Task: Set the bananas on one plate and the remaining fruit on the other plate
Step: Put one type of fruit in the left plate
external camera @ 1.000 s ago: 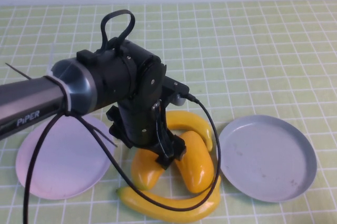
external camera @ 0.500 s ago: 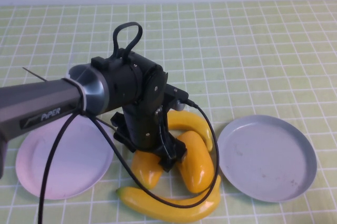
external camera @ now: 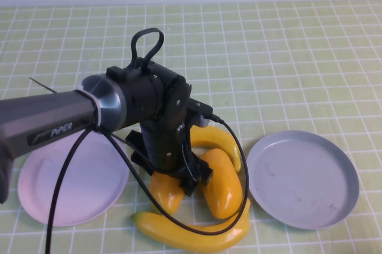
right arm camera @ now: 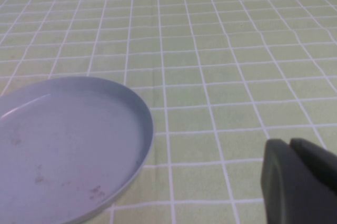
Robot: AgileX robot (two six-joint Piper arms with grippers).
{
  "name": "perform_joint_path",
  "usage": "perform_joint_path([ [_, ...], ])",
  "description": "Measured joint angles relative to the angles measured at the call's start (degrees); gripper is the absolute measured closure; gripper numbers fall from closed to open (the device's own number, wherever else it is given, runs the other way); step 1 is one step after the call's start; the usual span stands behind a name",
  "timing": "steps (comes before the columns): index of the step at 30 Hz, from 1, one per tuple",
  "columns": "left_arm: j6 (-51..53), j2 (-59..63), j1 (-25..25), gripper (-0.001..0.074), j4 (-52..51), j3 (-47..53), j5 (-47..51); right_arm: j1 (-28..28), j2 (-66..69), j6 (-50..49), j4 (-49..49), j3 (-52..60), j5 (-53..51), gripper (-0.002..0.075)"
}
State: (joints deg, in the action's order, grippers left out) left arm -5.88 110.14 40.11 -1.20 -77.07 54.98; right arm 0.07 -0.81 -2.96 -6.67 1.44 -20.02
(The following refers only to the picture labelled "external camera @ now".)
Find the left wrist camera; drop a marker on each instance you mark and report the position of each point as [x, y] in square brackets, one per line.
[200, 107]

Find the green checked tablecloth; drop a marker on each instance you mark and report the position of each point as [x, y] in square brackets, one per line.
[268, 56]

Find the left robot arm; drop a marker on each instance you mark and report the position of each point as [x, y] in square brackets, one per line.
[44, 113]

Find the large yellow banana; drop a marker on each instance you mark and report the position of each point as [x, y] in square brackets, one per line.
[185, 240]

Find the strongly curved yellow banana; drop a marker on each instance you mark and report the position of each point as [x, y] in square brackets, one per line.
[221, 137]

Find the orange yellow mango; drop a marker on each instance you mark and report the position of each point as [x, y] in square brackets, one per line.
[224, 188]

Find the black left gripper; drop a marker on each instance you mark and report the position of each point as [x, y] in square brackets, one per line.
[164, 146]

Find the pink round plate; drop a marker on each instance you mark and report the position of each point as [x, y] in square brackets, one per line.
[89, 194]

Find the grey round plate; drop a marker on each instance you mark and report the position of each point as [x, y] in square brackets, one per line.
[301, 179]

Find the orange mango with green tip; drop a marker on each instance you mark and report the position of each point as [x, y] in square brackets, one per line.
[165, 197]

